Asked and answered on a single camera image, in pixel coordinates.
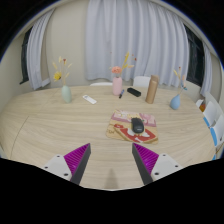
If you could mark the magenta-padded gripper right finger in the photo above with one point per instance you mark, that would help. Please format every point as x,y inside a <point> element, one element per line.
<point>145,159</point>

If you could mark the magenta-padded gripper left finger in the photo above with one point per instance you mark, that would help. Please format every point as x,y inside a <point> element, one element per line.
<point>77,159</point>

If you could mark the black computer mouse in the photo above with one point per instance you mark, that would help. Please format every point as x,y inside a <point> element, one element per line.
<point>137,125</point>

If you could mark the printed cartoon mouse pad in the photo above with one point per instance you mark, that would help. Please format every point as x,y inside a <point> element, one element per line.
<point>120,128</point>

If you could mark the white remote control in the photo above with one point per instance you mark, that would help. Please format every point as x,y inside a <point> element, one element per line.
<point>89,99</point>

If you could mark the blue vase with dried flowers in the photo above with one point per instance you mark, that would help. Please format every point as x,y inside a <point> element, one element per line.
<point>175,102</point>

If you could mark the green vase with yellow flowers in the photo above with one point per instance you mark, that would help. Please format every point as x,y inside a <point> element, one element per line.
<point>66,94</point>

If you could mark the black rectangular case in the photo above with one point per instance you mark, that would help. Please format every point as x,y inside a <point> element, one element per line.
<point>134,92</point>

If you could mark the tan insulated bottle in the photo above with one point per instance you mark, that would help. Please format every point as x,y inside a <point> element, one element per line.
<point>152,90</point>

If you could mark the dark marker pen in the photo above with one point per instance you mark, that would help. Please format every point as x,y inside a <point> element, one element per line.
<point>121,93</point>

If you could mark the white chair with tall backrest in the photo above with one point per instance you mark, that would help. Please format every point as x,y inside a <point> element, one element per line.
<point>141,81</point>

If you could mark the pink vase with dried flowers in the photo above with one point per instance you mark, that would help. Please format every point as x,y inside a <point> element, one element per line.
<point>117,86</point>

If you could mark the white chairs with blue seats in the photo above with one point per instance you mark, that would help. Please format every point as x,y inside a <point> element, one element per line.
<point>213,120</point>

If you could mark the white chair with low backrest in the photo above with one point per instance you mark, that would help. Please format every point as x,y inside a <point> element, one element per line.
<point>100,84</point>

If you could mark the narrow white curtain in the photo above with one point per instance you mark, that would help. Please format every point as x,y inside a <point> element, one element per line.
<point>206,73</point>
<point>38,53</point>

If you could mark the dark window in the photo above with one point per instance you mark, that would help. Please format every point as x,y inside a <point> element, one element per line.
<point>194,56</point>
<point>25,56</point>

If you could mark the wide white curtain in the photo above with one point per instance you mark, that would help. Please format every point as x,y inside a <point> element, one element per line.
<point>140,33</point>

